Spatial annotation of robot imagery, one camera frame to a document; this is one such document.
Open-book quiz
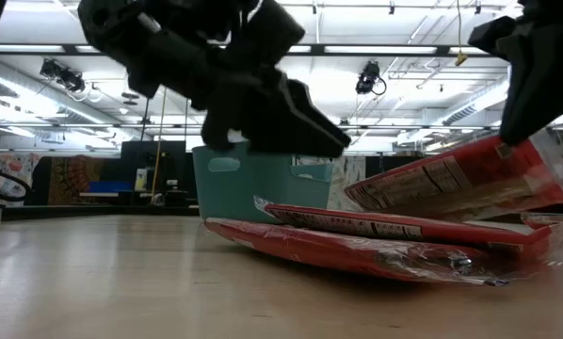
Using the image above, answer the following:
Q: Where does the black screen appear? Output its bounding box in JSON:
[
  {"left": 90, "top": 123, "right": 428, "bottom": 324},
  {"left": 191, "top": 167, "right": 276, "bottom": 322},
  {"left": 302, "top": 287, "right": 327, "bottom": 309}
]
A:
[{"left": 120, "top": 139, "right": 187, "bottom": 195}]

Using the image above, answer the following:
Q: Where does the black ceiling-mounted camera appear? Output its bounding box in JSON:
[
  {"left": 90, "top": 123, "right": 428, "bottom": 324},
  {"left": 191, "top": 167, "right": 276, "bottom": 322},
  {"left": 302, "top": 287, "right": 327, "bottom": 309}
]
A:
[
  {"left": 39, "top": 58, "right": 88, "bottom": 94},
  {"left": 355, "top": 59, "right": 387, "bottom": 97}
]

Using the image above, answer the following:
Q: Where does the pale patterned panel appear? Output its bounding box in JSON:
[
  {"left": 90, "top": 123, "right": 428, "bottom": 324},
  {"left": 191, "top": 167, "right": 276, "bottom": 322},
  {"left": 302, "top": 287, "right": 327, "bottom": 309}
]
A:
[{"left": 328, "top": 154, "right": 367, "bottom": 212}]

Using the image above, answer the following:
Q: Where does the teal plastic basket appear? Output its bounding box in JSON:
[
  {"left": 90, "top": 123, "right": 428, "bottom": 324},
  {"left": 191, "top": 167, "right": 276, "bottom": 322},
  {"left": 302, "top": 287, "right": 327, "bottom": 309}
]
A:
[{"left": 191, "top": 143, "right": 334, "bottom": 225}]

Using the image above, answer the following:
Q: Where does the red popcorn bag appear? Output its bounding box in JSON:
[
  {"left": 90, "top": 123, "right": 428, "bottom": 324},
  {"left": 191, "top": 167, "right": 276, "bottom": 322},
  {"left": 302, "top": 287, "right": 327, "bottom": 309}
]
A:
[
  {"left": 521, "top": 210, "right": 563, "bottom": 232},
  {"left": 345, "top": 127, "right": 563, "bottom": 222},
  {"left": 254, "top": 196, "right": 554, "bottom": 258},
  {"left": 203, "top": 216, "right": 511, "bottom": 287}
]

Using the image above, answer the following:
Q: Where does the brown patterned panel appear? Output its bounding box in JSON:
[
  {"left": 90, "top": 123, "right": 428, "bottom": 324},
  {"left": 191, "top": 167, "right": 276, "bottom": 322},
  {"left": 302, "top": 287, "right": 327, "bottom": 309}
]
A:
[{"left": 48, "top": 154, "right": 105, "bottom": 206}]

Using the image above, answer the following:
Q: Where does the colourful fabric panel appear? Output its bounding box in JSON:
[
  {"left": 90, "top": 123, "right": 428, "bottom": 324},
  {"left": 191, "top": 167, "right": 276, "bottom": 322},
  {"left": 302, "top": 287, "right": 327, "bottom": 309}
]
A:
[{"left": 0, "top": 153, "right": 42, "bottom": 207}]

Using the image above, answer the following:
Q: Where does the yellow hanging cable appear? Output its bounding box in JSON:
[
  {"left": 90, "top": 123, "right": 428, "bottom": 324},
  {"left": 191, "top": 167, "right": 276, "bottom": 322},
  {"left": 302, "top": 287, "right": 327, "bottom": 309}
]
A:
[{"left": 454, "top": 0, "right": 470, "bottom": 68}]

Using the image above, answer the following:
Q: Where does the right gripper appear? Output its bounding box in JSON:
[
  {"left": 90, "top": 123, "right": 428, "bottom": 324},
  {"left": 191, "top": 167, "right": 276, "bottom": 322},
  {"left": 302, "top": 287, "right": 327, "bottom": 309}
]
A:
[{"left": 467, "top": 0, "right": 563, "bottom": 147}]

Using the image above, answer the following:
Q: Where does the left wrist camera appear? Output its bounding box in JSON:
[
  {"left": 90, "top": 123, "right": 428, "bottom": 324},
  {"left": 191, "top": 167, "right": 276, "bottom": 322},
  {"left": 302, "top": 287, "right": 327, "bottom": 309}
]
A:
[{"left": 247, "top": 0, "right": 307, "bottom": 68}]

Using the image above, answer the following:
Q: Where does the black overhead beam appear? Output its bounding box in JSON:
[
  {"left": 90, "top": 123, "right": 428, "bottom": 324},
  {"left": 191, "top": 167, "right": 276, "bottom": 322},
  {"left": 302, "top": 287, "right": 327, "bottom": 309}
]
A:
[{"left": 0, "top": 43, "right": 499, "bottom": 56}]

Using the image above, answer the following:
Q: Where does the blue board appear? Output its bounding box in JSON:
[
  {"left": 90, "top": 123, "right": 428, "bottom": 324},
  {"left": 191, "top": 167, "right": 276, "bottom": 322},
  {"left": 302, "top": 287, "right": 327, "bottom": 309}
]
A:
[{"left": 87, "top": 181, "right": 135, "bottom": 194}]

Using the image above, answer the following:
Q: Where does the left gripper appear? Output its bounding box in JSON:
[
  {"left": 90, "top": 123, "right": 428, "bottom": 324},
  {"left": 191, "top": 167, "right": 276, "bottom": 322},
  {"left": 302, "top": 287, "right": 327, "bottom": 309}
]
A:
[{"left": 77, "top": 0, "right": 288, "bottom": 152}]

